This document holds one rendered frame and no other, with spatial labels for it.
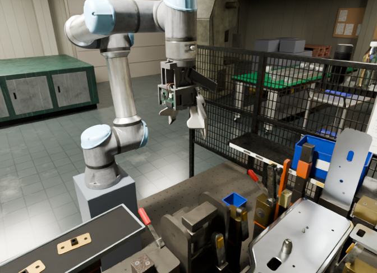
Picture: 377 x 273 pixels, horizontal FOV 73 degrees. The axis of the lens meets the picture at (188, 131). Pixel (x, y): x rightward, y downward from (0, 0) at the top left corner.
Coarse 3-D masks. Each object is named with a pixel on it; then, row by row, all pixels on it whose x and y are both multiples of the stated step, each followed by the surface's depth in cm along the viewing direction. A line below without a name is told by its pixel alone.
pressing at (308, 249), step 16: (288, 208) 106; (304, 208) 107; (320, 208) 107; (272, 224) 98; (288, 224) 99; (304, 224) 99; (320, 224) 99; (336, 224) 99; (352, 224) 99; (256, 240) 91; (272, 240) 92; (304, 240) 92; (320, 240) 92; (336, 240) 92; (256, 256) 86; (272, 256) 86; (288, 256) 86; (304, 256) 86; (320, 256) 86; (256, 272) 80; (272, 272) 80; (288, 272) 80; (304, 272) 80; (320, 272) 80
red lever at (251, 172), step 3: (249, 171) 106; (252, 171) 106; (249, 174) 107; (252, 174) 106; (255, 174) 106; (252, 177) 106; (255, 177) 105; (255, 180) 105; (258, 180) 105; (258, 183) 104; (261, 183) 105; (261, 186) 104; (264, 186) 104; (261, 189) 104; (264, 189) 103; (264, 192) 103; (267, 192) 103; (267, 195) 103
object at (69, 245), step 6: (84, 234) 73; (72, 240) 70; (78, 240) 71; (84, 240) 71; (90, 240) 71; (60, 246) 70; (66, 246) 70; (72, 246) 70; (78, 246) 70; (60, 252) 68
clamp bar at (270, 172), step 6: (270, 168) 96; (276, 168) 97; (282, 168) 96; (270, 174) 97; (276, 174) 99; (270, 180) 98; (276, 180) 100; (270, 186) 99; (276, 186) 100; (270, 192) 100; (276, 192) 101; (270, 198) 101; (276, 198) 102
